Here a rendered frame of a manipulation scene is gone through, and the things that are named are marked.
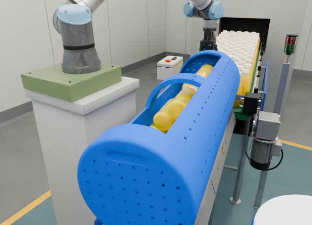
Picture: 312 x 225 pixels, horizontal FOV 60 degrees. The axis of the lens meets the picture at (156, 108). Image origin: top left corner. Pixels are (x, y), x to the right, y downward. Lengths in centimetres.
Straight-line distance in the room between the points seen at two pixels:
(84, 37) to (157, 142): 60
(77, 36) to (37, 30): 279
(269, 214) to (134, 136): 36
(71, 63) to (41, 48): 281
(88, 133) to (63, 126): 12
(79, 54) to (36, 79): 17
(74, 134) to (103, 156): 47
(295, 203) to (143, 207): 36
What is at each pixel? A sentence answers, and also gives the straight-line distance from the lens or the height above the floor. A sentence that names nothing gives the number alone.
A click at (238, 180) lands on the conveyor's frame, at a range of 212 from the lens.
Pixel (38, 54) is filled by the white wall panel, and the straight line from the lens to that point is 382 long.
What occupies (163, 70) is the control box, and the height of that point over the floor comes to 106.
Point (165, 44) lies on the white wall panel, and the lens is 626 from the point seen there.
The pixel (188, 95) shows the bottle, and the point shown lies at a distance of 90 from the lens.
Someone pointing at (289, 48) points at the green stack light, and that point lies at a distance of 171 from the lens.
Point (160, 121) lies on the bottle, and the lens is 89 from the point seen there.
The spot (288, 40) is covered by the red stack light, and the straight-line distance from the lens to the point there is 171.
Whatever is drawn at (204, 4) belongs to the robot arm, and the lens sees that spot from 128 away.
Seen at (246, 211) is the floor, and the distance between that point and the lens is 222.
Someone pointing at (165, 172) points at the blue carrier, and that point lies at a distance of 54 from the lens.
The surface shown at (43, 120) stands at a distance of 116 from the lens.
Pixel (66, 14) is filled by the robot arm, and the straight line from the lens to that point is 103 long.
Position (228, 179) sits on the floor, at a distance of 247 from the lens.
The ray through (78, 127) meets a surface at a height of 105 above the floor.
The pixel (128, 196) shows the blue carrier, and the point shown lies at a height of 109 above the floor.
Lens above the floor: 150
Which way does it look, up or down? 24 degrees down
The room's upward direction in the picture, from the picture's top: straight up
